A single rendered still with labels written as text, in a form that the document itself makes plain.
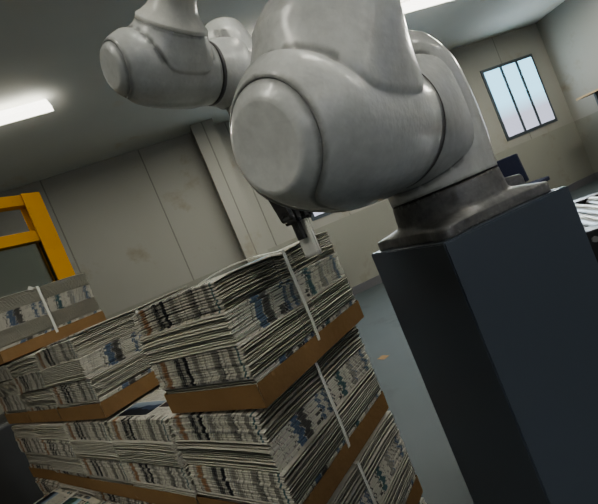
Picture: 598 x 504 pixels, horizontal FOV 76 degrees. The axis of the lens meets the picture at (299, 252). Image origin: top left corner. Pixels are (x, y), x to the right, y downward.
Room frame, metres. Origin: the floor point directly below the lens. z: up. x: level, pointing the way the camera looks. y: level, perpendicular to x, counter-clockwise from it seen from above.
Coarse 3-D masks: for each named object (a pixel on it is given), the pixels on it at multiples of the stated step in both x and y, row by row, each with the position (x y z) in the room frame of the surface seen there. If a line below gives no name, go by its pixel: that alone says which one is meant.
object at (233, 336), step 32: (192, 288) 0.65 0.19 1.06; (224, 288) 0.63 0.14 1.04; (256, 288) 0.69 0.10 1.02; (160, 320) 0.73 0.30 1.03; (192, 320) 0.67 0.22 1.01; (224, 320) 0.62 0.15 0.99; (256, 320) 0.66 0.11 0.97; (288, 320) 0.71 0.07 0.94; (160, 352) 0.75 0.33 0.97; (192, 352) 0.69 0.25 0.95; (224, 352) 0.63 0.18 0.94; (256, 352) 0.63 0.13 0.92; (288, 352) 0.69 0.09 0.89; (160, 384) 0.78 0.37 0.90; (192, 384) 0.71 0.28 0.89; (224, 384) 0.67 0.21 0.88; (256, 384) 0.62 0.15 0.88
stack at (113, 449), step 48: (336, 384) 0.81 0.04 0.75; (48, 432) 1.24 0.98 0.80; (96, 432) 1.02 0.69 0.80; (144, 432) 0.86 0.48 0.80; (192, 432) 0.76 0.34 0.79; (240, 432) 0.67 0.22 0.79; (288, 432) 0.67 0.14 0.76; (336, 432) 0.75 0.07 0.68; (384, 432) 0.87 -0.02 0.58; (144, 480) 0.93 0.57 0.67; (192, 480) 0.81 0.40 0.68; (240, 480) 0.70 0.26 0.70; (288, 480) 0.63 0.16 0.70; (384, 480) 0.83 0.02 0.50
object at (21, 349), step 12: (72, 324) 1.53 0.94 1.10; (84, 324) 1.56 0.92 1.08; (48, 336) 1.45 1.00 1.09; (60, 336) 1.48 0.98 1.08; (12, 348) 1.36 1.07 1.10; (24, 348) 1.39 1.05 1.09; (36, 348) 1.41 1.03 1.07; (0, 360) 1.35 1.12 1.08; (12, 420) 1.46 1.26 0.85; (24, 420) 1.37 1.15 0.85; (36, 468) 1.45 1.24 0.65
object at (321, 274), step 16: (304, 256) 0.81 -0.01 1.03; (320, 256) 0.86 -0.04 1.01; (304, 272) 0.80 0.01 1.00; (320, 272) 0.84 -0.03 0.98; (336, 272) 0.88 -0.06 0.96; (320, 288) 0.82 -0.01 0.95; (336, 288) 0.86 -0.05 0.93; (320, 304) 0.80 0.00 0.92; (336, 304) 0.84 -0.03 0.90; (352, 304) 0.89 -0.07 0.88
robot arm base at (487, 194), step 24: (456, 192) 0.48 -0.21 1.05; (480, 192) 0.48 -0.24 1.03; (504, 192) 0.49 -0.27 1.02; (528, 192) 0.49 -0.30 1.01; (408, 216) 0.53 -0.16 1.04; (432, 216) 0.50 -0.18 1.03; (456, 216) 0.47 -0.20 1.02; (480, 216) 0.47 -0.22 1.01; (384, 240) 0.60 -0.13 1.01; (408, 240) 0.54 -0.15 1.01; (432, 240) 0.48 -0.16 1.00
